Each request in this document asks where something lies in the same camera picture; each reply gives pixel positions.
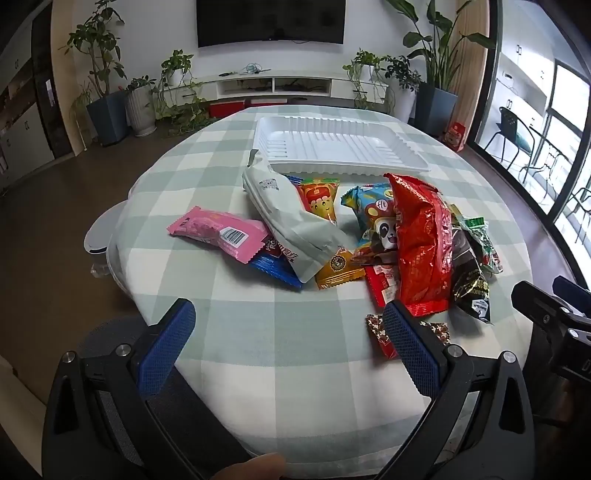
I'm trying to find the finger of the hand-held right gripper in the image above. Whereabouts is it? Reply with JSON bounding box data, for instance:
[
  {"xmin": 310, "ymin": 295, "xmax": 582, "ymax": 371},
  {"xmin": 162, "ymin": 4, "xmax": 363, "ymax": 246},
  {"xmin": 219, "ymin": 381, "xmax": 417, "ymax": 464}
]
[
  {"xmin": 510, "ymin": 279, "xmax": 591, "ymax": 384},
  {"xmin": 553, "ymin": 275, "xmax": 591, "ymax": 319}
]

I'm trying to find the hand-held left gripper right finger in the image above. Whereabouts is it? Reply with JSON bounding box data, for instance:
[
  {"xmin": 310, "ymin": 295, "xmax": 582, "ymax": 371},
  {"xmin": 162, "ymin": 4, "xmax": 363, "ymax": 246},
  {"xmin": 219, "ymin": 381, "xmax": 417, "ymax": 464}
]
[{"xmin": 369, "ymin": 301, "xmax": 539, "ymax": 480}]

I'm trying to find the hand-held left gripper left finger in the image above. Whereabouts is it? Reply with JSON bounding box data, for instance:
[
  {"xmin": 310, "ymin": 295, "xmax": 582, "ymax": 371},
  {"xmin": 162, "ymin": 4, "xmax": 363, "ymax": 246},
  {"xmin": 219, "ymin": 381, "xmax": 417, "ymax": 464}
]
[{"xmin": 41, "ymin": 298, "xmax": 259, "ymax": 480}]

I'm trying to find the red star pattern candy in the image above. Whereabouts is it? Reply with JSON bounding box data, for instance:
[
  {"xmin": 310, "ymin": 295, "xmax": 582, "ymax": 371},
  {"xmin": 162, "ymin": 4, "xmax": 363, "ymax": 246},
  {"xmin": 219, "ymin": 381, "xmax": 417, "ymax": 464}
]
[{"xmin": 366, "ymin": 314, "xmax": 451, "ymax": 361}]

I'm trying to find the black and gold packet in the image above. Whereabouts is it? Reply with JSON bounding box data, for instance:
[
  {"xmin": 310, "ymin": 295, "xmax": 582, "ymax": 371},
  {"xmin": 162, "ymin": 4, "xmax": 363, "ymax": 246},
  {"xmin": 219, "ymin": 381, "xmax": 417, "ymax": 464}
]
[{"xmin": 450, "ymin": 226, "xmax": 492, "ymax": 324}]

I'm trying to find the green snack packet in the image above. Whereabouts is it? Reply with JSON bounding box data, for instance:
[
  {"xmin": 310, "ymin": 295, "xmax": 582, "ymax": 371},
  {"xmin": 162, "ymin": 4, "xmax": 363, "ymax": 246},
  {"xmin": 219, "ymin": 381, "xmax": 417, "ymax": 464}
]
[{"xmin": 462, "ymin": 216, "xmax": 504, "ymax": 276}]

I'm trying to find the large shiny red packet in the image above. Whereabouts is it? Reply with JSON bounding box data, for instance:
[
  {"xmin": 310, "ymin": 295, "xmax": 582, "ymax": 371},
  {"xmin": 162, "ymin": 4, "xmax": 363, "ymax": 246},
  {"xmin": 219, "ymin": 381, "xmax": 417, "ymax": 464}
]
[{"xmin": 383, "ymin": 172, "xmax": 456, "ymax": 318}]

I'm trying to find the orange snack packet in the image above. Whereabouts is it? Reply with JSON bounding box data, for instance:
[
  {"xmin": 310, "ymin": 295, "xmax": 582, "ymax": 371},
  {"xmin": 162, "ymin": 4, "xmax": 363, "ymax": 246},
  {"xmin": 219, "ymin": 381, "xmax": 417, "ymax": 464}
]
[{"xmin": 315, "ymin": 247, "xmax": 366, "ymax": 291}]

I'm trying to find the pink snack packet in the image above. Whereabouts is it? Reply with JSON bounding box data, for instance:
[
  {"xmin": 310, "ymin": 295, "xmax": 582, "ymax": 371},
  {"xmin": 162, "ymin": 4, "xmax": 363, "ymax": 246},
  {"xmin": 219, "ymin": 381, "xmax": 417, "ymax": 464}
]
[{"xmin": 167, "ymin": 206, "xmax": 269, "ymax": 264}]

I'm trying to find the blue cake packet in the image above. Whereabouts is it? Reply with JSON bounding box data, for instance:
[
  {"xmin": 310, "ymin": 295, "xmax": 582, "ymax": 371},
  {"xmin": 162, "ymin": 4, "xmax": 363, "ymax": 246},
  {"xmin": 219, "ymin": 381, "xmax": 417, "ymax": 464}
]
[{"xmin": 248, "ymin": 240, "xmax": 304, "ymax": 291}]

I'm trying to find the blue panda snack packet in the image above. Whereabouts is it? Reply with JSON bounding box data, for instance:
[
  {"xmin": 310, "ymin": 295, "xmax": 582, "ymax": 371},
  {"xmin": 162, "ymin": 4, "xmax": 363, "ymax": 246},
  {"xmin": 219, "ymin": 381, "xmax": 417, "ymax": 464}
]
[{"xmin": 340, "ymin": 183, "xmax": 402, "ymax": 266}]

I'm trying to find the yellow cartoon snack packet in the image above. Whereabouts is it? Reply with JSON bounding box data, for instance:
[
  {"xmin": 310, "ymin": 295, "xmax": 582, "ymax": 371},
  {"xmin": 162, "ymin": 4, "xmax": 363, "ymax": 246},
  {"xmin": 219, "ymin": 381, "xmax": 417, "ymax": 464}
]
[{"xmin": 297, "ymin": 178, "xmax": 341, "ymax": 227}]

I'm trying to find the large white snack pouch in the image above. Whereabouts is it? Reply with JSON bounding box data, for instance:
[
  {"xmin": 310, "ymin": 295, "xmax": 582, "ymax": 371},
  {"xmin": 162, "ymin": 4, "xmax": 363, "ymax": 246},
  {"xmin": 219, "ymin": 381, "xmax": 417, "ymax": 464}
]
[{"xmin": 242, "ymin": 149, "xmax": 355, "ymax": 284}]

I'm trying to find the white plastic tray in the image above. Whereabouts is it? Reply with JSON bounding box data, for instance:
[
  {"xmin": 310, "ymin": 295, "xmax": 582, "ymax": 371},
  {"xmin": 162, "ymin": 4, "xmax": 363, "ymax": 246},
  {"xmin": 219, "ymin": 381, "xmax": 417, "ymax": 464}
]
[{"xmin": 253, "ymin": 115, "xmax": 431, "ymax": 176}]

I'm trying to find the person's left hand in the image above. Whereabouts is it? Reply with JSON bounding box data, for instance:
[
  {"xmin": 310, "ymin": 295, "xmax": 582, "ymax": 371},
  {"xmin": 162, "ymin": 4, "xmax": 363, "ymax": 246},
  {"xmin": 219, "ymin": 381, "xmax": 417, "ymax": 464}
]
[{"xmin": 216, "ymin": 452, "xmax": 288, "ymax": 480}]

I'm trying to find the black balcony chair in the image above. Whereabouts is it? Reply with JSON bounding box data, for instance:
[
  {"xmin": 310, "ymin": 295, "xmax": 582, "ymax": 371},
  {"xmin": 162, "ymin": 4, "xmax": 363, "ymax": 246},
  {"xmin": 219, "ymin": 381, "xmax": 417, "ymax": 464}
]
[
  {"xmin": 485, "ymin": 107, "xmax": 539, "ymax": 169},
  {"xmin": 561, "ymin": 187, "xmax": 591, "ymax": 245}
]

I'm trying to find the white stool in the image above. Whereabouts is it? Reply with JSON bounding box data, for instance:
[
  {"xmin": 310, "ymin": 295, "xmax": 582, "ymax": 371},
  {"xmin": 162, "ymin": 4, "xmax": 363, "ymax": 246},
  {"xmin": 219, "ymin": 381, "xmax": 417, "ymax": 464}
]
[{"xmin": 84, "ymin": 203, "xmax": 123, "ymax": 278}]

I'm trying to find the metal balcony table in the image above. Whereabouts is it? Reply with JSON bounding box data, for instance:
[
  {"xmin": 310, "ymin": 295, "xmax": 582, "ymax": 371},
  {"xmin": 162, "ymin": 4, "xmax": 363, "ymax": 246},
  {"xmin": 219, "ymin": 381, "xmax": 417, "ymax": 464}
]
[{"xmin": 519, "ymin": 127, "xmax": 571, "ymax": 195}]

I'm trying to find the red printed bag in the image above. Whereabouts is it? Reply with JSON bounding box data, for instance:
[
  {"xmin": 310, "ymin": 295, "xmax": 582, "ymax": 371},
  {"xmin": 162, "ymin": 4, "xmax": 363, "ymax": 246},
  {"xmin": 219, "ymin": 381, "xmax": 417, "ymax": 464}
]
[{"xmin": 442, "ymin": 121, "xmax": 467, "ymax": 152}]

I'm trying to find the large-leaf plant in blue pot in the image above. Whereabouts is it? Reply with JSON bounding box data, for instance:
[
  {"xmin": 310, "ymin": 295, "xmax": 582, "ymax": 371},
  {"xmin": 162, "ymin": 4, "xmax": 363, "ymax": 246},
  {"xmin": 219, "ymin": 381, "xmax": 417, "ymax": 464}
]
[{"xmin": 385, "ymin": 0, "xmax": 495, "ymax": 137}]

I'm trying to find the plant in tall white pot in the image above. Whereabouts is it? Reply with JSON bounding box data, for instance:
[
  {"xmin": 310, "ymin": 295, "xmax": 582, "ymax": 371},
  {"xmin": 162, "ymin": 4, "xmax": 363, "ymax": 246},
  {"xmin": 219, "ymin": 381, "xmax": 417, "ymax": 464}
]
[{"xmin": 383, "ymin": 55, "xmax": 419, "ymax": 123}]

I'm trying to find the plant in white ribbed pot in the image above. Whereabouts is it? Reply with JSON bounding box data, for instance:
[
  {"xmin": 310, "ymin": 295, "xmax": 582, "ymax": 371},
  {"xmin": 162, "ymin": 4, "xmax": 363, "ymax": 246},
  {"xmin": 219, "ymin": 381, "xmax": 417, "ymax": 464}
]
[{"xmin": 124, "ymin": 76, "xmax": 158, "ymax": 137}]

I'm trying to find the potted tree in blue pot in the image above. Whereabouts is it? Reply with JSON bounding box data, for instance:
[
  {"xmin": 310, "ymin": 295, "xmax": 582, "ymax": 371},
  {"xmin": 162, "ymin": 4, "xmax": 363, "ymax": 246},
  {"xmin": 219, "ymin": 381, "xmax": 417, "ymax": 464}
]
[{"xmin": 60, "ymin": 0, "xmax": 130, "ymax": 147}]

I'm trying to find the white television cabinet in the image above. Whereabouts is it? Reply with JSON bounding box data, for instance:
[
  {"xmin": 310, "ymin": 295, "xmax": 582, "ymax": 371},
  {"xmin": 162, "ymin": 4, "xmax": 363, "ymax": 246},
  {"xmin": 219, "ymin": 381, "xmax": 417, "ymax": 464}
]
[{"xmin": 157, "ymin": 71, "xmax": 393, "ymax": 112}]

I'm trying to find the trailing pothos plant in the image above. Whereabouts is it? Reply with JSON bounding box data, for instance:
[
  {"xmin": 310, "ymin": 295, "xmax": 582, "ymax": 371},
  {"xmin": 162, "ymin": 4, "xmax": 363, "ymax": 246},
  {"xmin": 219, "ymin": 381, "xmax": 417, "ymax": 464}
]
[{"xmin": 154, "ymin": 50, "xmax": 218, "ymax": 134}]

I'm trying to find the trailing vine plant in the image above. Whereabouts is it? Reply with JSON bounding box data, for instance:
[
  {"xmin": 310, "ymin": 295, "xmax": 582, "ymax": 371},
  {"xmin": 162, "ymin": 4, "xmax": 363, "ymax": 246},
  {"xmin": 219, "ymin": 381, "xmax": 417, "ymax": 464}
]
[{"xmin": 342, "ymin": 48, "xmax": 393, "ymax": 112}]

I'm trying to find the wooden wall cabinet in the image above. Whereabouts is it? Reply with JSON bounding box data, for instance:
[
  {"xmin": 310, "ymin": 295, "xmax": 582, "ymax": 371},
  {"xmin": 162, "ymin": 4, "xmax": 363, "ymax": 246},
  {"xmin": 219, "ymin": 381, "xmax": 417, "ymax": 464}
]
[{"xmin": 0, "ymin": 28, "xmax": 61, "ymax": 195}]

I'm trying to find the black wall television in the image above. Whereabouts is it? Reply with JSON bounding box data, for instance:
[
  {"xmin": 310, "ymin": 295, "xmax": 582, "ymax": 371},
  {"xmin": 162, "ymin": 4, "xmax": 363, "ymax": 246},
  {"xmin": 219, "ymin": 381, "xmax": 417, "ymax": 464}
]
[{"xmin": 196, "ymin": 0, "xmax": 346, "ymax": 48}]

